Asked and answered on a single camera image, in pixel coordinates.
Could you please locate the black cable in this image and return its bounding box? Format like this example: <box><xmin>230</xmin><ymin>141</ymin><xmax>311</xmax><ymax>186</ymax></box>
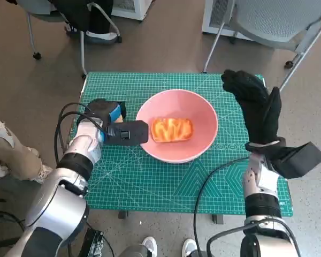
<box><xmin>206</xmin><ymin>218</ymin><xmax>302</xmax><ymax>257</ymax></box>
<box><xmin>54</xmin><ymin>103</ymin><xmax>93</xmax><ymax>164</ymax></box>
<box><xmin>193</xmin><ymin>156</ymin><xmax>251</xmax><ymax>257</ymax></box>

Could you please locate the person in black clothing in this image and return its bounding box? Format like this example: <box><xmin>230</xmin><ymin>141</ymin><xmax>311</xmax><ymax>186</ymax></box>
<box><xmin>52</xmin><ymin>0</ymin><xmax>121</xmax><ymax>41</ymax></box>

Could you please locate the white sneaker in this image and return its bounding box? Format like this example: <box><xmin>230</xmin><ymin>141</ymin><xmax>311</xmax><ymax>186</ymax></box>
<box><xmin>181</xmin><ymin>238</ymin><xmax>196</xmax><ymax>257</ymax></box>
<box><xmin>141</xmin><ymin>236</ymin><xmax>158</xmax><ymax>257</ymax></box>

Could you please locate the white cabinet with grille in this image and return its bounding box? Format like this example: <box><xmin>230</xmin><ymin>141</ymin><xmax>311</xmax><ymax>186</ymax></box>
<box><xmin>111</xmin><ymin>0</ymin><xmax>155</xmax><ymax>21</ymax></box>
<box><xmin>202</xmin><ymin>0</ymin><xmax>254</xmax><ymax>41</ymax></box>

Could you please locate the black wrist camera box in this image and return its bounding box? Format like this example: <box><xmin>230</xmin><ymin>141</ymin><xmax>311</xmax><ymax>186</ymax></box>
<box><xmin>267</xmin><ymin>141</ymin><xmax>321</xmax><ymax>179</ymax></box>
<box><xmin>98</xmin><ymin>120</ymin><xmax>148</xmax><ymax>147</ymax></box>

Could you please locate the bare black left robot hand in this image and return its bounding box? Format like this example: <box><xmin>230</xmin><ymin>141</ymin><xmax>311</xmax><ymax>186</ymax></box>
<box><xmin>84</xmin><ymin>98</ymin><xmax>128</xmax><ymax>124</ymax></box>

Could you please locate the green cutting mat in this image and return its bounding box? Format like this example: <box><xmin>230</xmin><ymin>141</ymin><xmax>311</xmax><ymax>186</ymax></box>
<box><xmin>77</xmin><ymin>71</ymin><xmax>294</xmax><ymax>217</ymax></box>

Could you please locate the long braided toy bread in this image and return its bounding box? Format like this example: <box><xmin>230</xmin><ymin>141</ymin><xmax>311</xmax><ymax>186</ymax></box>
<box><xmin>151</xmin><ymin>117</ymin><xmax>195</xmax><ymax>143</ymax></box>

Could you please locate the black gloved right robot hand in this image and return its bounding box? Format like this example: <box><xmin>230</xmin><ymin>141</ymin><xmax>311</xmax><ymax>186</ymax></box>
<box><xmin>220</xmin><ymin>69</ymin><xmax>286</xmax><ymax>147</ymax></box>

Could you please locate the grey mesh chair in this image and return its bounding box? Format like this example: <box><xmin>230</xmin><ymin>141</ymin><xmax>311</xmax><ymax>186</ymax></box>
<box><xmin>203</xmin><ymin>0</ymin><xmax>321</xmax><ymax>93</ymax></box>

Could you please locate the grey office chair on wheels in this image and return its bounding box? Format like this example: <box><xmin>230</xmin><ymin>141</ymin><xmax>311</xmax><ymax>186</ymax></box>
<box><xmin>16</xmin><ymin>0</ymin><xmax>123</xmax><ymax>78</ymax></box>

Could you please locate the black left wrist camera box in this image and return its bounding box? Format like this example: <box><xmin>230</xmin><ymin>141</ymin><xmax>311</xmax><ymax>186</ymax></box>
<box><xmin>98</xmin><ymin>120</ymin><xmax>148</xmax><ymax>147</ymax></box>

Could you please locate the pink bowl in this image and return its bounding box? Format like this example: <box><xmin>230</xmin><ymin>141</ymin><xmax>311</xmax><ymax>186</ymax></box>
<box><xmin>135</xmin><ymin>89</ymin><xmax>219</xmax><ymax>163</ymax></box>

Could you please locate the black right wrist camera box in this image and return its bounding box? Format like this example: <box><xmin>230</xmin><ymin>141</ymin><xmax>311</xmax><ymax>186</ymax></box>
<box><xmin>267</xmin><ymin>141</ymin><xmax>321</xmax><ymax>179</ymax></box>

